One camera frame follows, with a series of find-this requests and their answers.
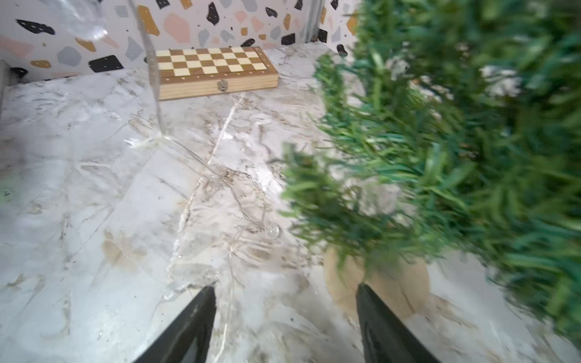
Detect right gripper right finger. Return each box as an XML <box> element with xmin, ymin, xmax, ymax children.
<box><xmin>356</xmin><ymin>283</ymin><xmax>439</xmax><ymax>363</ymax></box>

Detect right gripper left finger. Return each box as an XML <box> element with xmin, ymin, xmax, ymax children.
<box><xmin>136</xmin><ymin>286</ymin><xmax>216</xmax><ymax>363</ymax></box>

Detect wooden chess board box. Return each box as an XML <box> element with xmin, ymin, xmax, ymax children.
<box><xmin>156</xmin><ymin>47</ymin><xmax>279</xmax><ymax>101</ymax></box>

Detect small green christmas tree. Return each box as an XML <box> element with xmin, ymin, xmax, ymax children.
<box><xmin>282</xmin><ymin>1</ymin><xmax>580</xmax><ymax>346</ymax></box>

